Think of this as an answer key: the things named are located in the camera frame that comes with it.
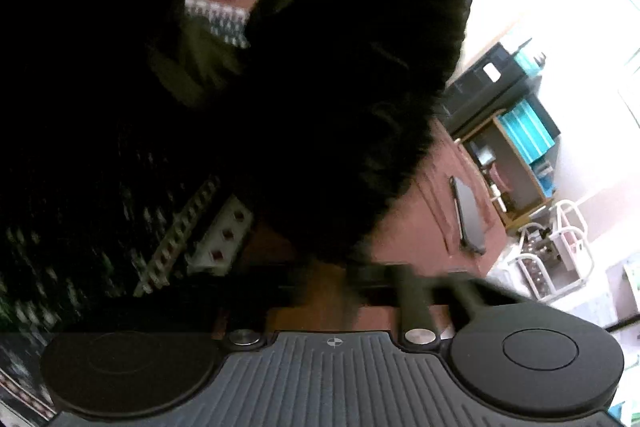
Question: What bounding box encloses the navy patterned cloth mat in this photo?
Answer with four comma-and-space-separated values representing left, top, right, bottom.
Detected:
1, 0, 251, 426

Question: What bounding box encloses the dark olive garment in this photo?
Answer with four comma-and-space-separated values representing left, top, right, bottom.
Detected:
0, 0, 474, 338

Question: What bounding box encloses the black shelf unit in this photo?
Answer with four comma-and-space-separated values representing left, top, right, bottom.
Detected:
435, 39, 560, 230

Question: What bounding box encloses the white wire rack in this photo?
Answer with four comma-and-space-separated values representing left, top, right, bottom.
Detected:
498, 199, 596, 303

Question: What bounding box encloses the black smartphone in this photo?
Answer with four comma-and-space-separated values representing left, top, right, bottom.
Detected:
449, 176, 486, 256

